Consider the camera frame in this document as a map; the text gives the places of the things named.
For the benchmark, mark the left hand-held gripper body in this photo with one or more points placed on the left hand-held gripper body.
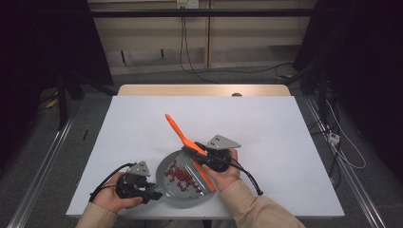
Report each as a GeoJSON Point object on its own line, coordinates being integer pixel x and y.
{"type": "Point", "coordinates": [134, 186]}

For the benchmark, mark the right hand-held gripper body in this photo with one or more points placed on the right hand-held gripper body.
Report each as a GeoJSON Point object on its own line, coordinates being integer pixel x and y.
{"type": "Point", "coordinates": [218, 158]}

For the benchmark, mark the grey dustpan with orange edge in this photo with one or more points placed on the grey dustpan with orange edge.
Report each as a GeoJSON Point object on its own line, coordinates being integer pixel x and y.
{"type": "Point", "coordinates": [162, 177]}

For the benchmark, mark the red kidney beans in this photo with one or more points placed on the red kidney beans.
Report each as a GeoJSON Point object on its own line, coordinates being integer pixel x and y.
{"type": "Point", "coordinates": [179, 174]}

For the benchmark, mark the person's right hand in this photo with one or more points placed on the person's right hand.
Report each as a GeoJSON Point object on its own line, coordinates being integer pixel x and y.
{"type": "Point", "coordinates": [225, 180]}

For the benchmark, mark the person's left hand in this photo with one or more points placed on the person's left hand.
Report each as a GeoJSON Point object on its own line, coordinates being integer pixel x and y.
{"type": "Point", "coordinates": [107, 198]}

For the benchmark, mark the small dark round cap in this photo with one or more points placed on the small dark round cap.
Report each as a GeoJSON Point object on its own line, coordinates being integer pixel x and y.
{"type": "Point", "coordinates": [236, 94]}

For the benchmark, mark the light wooden table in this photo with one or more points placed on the light wooden table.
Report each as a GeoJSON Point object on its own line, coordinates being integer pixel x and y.
{"type": "Point", "coordinates": [174, 90]}

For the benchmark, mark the small black stick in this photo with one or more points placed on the small black stick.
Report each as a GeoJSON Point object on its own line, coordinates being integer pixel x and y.
{"type": "Point", "coordinates": [85, 134]}

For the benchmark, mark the black metal stand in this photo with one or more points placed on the black metal stand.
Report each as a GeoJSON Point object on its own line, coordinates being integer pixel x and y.
{"type": "Point", "coordinates": [61, 104]}
{"type": "Point", "coordinates": [322, 95]}

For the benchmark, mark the white power strip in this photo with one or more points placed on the white power strip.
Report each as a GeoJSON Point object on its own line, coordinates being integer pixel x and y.
{"type": "Point", "coordinates": [333, 138]}

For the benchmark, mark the black horizontal bar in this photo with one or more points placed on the black horizontal bar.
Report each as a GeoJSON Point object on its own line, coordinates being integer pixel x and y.
{"type": "Point", "coordinates": [221, 13]}

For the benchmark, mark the dark curtain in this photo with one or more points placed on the dark curtain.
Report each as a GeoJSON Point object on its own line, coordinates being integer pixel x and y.
{"type": "Point", "coordinates": [364, 63]}
{"type": "Point", "coordinates": [31, 47]}

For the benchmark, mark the aluminium floor rail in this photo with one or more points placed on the aluminium floor rail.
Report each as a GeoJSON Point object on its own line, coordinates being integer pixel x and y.
{"type": "Point", "coordinates": [364, 202]}
{"type": "Point", "coordinates": [38, 183]}

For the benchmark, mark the black wall hook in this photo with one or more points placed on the black wall hook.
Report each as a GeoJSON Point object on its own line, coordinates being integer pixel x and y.
{"type": "Point", "coordinates": [162, 53]}

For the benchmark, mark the white wall socket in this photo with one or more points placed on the white wall socket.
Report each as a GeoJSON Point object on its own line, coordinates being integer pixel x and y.
{"type": "Point", "coordinates": [190, 3]}

